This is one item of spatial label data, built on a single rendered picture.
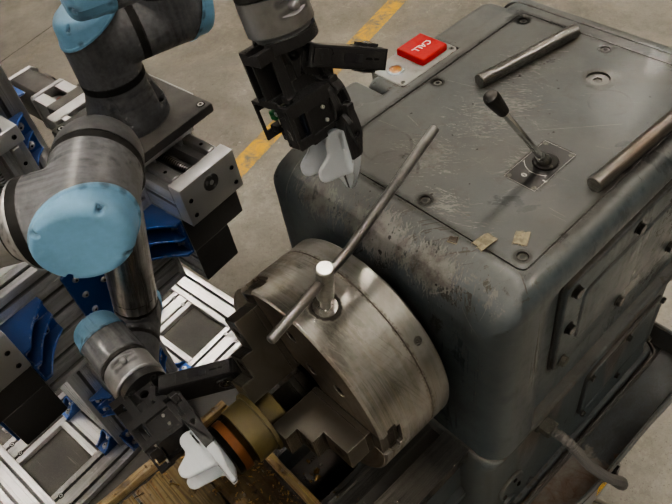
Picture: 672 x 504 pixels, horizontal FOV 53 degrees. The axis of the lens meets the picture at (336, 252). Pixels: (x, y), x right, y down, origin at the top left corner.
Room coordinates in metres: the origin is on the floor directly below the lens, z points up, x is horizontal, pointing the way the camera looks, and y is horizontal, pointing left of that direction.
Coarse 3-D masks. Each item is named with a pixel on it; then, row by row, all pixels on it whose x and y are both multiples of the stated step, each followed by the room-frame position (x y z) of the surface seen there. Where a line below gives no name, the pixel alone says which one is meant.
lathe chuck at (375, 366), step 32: (288, 256) 0.63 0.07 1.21; (256, 288) 0.57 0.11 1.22; (288, 288) 0.55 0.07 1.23; (352, 288) 0.53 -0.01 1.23; (320, 320) 0.49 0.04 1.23; (352, 320) 0.49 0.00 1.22; (384, 320) 0.49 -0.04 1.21; (320, 352) 0.45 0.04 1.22; (352, 352) 0.45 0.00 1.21; (384, 352) 0.45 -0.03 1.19; (320, 384) 0.47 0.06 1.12; (352, 384) 0.42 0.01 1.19; (384, 384) 0.42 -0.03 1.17; (416, 384) 0.43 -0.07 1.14; (352, 416) 0.42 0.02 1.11; (384, 416) 0.40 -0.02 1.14; (416, 416) 0.41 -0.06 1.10
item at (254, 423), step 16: (240, 400) 0.48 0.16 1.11; (272, 400) 0.47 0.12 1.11; (224, 416) 0.46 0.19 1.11; (240, 416) 0.45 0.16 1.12; (256, 416) 0.45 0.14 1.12; (272, 416) 0.45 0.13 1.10; (224, 432) 0.43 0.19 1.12; (240, 432) 0.43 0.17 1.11; (256, 432) 0.43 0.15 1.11; (272, 432) 0.43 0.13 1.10; (224, 448) 0.41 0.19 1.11; (240, 448) 0.41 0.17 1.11; (256, 448) 0.41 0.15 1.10; (272, 448) 0.42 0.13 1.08; (240, 464) 0.40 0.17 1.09
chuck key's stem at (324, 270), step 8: (320, 264) 0.50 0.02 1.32; (328, 264) 0.50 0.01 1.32; (320, 272) 0.49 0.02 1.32; (328, 272) 0.49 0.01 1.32; (320, 280) 0.49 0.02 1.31; (328, 280) 0.49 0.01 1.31; (328, 288) 0.49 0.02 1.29; (320, 296) 0.50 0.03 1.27; (328, 296) 0.49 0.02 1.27; (320, 304) 0.51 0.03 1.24; (328, 304) 0.50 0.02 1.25
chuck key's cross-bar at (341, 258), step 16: (432, 128) 0.65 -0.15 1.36; (416, 160) 0.62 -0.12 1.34; (400, 176) 0.60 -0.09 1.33; (384, 192) 0.59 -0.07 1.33; (368, 224) 0.56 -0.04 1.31; (352, 240) 0.54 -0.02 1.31; (336, 256) 0.53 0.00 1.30; (320, 288) 0.49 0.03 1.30; (304, 304) 0.47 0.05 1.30; (288, 320) 0.45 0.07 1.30; (272, 336) 0.43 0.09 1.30
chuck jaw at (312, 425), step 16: (304, 400) 0.46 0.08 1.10; (320, 400) 0.46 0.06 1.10; (288, 416) 0.45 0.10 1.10; (304, 416) 0.44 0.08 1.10; (320, 416) 0.44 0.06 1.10; (336, 416) 0.43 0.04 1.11; (288, 432) 0.42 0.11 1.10; (304, 432) 0.42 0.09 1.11; (320, 432) 0.41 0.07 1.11; (336, 432) 0.41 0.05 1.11; (352, 432) 0.40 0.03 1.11; (368, 432) 0.40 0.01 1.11; (288, 448) 0.42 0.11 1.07; (320, 448) 0.40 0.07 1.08; (336, 448) 0.40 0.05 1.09; (352, 448) 0.38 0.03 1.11; (368, 448) 0.39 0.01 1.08; (384, 448) 0.39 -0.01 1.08; (352, 464) 0.37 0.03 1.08
